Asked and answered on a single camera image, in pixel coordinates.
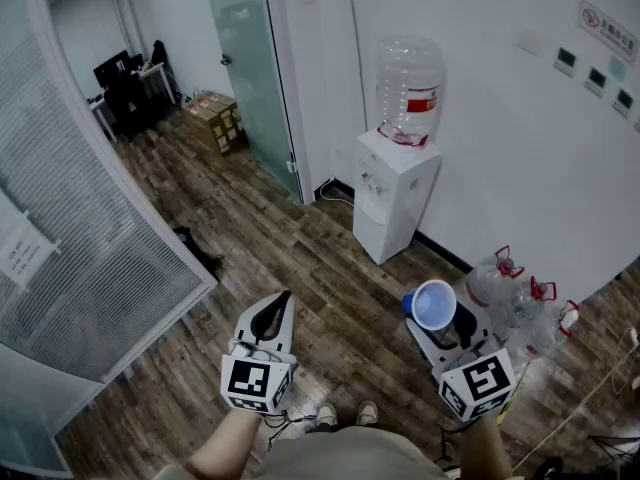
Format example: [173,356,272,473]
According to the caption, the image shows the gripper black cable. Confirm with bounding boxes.
[433,423,472,470]
[261,409,319,450]

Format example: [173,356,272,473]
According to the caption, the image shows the wall no-smoking sign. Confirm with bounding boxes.
[576,0,640,65]

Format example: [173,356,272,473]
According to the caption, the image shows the white water dispenser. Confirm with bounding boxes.
[352,128,444,266]

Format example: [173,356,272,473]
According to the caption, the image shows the white power cable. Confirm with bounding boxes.
[314,176,356,205]

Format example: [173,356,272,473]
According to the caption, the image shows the person's beige shoe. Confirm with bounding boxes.
[355,400,380,427]
[315,402,339,428]

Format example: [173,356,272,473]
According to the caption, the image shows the person's left beige shoe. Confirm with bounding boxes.
[315,402,339,428]

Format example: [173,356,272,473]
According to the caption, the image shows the person's right forearm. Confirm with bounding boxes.
[462,414,515,480]

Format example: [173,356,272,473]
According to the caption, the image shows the frosted glass door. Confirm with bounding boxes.
[201,0,305,205]

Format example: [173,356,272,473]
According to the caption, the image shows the person's right beige shoe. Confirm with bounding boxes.
[355,400,380,427]

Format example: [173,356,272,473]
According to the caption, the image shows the person's left forearm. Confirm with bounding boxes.
[186,407,262,480]

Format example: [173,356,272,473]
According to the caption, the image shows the clear water bottle red label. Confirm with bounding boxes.
[374,35,445,148]

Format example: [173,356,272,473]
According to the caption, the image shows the blue plastic cup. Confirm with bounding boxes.
[402,278,458,332]

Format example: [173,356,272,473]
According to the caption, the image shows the glass partition with blinds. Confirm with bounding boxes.
[0,0,219,477]

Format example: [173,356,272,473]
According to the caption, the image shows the person's beige shirt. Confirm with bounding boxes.
[149,425,451,480]

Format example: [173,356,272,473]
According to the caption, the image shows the white paper notice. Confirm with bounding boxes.
[0,210,62,293]

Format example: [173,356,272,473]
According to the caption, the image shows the white office desk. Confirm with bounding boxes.
[136,61,178,106]

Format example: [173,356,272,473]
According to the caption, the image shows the wall thermostat panel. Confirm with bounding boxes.
[553,46,579,79]
[611,87,637,120]
[583,66,609,99]

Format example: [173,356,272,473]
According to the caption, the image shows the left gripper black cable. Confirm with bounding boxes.
[261,409,319,450]

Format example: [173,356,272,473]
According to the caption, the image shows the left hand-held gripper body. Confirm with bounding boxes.
[219,337,300,417]

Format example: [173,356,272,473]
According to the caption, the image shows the beige floor cable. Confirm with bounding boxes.
[511,327,640,472]

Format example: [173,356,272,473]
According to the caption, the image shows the black computer monitor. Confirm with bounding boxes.
[92,49,131,88]

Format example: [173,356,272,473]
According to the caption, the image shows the black bin bag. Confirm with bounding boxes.
[171,225,226,283]

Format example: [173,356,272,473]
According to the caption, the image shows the white wall switch plate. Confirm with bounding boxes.
[515,27,544,57]

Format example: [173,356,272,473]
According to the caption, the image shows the black tripod stand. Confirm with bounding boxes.
[529,434,640,480]

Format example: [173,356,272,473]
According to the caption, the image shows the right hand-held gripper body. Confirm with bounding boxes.
[431,347,518,424]

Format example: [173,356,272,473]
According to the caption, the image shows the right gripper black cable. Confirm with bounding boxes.
[433,423,472,470]

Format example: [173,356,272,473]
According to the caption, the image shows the yellow stick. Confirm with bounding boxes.
[496,362,531,425]

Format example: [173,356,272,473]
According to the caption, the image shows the cardboard box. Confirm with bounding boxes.
[181,98,235,157]
[197,90,247,137]

